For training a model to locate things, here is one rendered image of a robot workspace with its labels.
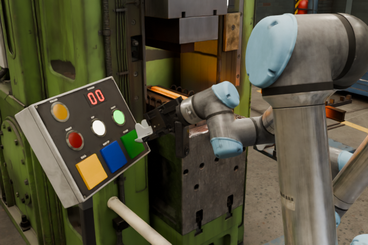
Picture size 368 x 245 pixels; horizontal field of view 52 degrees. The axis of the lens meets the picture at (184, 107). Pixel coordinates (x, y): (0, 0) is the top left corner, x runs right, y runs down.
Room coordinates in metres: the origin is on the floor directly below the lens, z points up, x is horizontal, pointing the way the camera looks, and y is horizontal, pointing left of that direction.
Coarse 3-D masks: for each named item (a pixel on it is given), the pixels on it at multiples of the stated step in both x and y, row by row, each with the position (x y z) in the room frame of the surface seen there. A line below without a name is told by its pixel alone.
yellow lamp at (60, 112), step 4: (56, 104) 0.95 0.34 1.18; (60, 104) 0.96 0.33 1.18; (56, 108) 0.94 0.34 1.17; (60, 108) 0.95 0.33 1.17; (64, 108) 0.96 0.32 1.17; (56, 112) 0.93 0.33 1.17; (60, 112) 0.94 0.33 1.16; (64, 112) 0.95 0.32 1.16; (56, 116) 0.93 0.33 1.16; (60, 116) 0.93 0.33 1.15; (64, 116) 0.94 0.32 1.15
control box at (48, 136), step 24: (72, 96) 1.01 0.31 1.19; (96, 96) 1.08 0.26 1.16; (120, 96) 1.17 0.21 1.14; (24, 120) 0.91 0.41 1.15; (48, 120) 0.90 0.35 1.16; (72, 120) 0.96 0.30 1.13; (48, 144) 0.88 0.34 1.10; (96, 144) 0.98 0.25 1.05; (120, 144) 1.05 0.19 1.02; (144, 144) 1.13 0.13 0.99; (48, 168) 0.88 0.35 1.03; (72, 168) 0.87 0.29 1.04; (120, 168) 0.99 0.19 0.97; (72, 192) 0.85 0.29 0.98
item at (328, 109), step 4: (328, 108) 1.46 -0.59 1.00; (332, 108) 1.45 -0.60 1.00; (336, 108) 1.45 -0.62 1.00; (328, 112) 1.46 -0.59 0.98; (332, 112) 1.44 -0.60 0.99; (336, 112) 1.43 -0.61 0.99; (340, 112) 1.41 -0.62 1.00; (344, 112) 1.41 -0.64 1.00; (328, 116) 1.45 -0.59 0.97; (332, 116) 1.44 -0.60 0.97; (336, 116) 1.43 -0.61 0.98; (340, 116) 1.41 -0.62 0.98; (336, 120) 1.42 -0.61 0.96; (340, 120) 1.41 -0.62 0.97; (344, 120) 1.41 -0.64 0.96
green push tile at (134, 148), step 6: (132, 132) 1.11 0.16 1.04; (120, 138) 1.06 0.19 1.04; (126, 138) 1.07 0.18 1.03; (132, 138) 1.09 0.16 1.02; (126, 144) 1.06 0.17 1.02; (132, 144) 1.08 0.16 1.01; (138, 144) 1.10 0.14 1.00; (126, 150) 1.05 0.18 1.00; (132, 150) 1.06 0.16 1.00; (138, 150) 1.08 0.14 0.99; (132, 156) 1.05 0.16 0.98
